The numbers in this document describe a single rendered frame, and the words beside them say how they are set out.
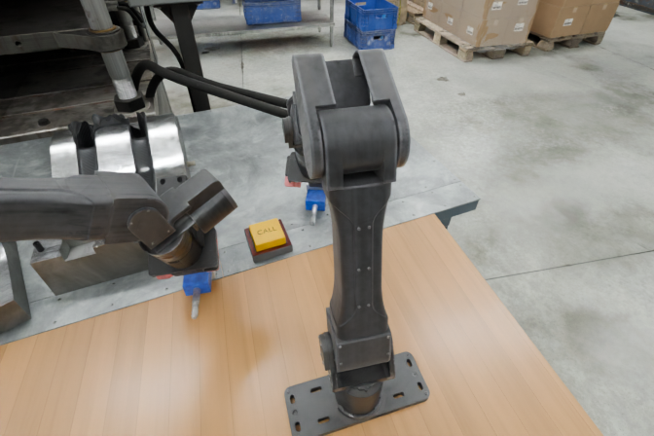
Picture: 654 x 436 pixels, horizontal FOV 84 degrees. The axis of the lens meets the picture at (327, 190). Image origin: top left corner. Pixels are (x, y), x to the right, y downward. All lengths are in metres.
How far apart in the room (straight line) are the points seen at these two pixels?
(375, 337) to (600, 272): 1.76
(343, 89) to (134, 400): 0.52
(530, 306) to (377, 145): 1.56
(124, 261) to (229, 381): 0.30
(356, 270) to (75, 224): 0.29
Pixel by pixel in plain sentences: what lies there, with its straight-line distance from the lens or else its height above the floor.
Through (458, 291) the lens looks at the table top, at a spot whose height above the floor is 0.80.
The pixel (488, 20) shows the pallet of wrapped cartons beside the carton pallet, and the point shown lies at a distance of 4.17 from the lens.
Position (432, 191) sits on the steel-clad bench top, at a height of 0.80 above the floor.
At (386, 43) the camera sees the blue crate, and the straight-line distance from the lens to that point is 4.34.
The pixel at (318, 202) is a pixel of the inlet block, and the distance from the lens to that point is 0.78.
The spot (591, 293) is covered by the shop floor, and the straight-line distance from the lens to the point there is 2.01.
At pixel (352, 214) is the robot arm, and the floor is 1.12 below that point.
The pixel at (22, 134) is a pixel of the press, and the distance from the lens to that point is 1.46.
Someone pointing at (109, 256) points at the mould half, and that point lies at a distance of 0.75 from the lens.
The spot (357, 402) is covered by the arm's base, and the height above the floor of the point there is 0.86.
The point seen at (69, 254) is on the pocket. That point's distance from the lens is 0.79.
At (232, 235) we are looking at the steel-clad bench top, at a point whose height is 0.80.
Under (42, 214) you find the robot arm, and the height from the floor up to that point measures 1.12.
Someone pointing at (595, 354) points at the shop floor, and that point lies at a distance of 1.82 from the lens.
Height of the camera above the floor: 1.36
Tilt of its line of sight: 40 degrees down
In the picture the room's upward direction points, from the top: straight up
